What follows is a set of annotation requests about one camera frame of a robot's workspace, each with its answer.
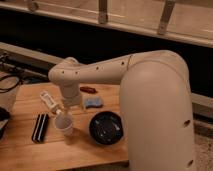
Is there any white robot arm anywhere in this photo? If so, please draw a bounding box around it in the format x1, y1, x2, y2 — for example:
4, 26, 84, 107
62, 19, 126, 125
48, 50, 196, 171

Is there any white ceramic cup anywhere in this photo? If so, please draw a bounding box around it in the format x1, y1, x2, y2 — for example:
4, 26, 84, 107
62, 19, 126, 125
54, 114, 73, 136

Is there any black ceramic bowl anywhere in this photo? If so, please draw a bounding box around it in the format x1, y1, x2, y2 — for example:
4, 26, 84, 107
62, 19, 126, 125
89, 111, 124, 145

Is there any small dark red object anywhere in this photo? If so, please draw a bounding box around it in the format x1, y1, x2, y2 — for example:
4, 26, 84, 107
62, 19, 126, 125
80, 87, 97, 94

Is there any black striped rectangular block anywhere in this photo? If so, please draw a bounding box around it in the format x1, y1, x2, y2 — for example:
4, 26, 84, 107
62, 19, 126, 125
31, 114, 49, 143

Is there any blue sponge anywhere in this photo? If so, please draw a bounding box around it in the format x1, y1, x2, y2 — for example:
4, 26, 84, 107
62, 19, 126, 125
84, 97, 103, 108

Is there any white tube with cap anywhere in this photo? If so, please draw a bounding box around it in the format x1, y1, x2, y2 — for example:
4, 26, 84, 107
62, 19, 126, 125
40, 91, 62, 115

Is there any dark object at left edge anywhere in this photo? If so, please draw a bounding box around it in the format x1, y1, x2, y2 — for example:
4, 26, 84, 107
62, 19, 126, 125
0, 107, 10, 139

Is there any metal railing bracket right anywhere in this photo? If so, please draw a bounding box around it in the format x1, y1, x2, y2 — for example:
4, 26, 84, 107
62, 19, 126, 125
157, 0, 176, 35

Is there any black cable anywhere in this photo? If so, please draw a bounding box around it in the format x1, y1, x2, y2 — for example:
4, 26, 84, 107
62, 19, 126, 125
0, 73, 23, 94

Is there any metal railing bracket middle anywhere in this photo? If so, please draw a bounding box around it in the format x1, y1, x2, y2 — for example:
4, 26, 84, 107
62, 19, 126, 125
98, 0, 108, 24

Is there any metal railing bracket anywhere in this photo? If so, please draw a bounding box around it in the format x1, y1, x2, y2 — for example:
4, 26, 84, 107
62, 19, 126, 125
98, 0, 108, 24
157, 0, 176, 35

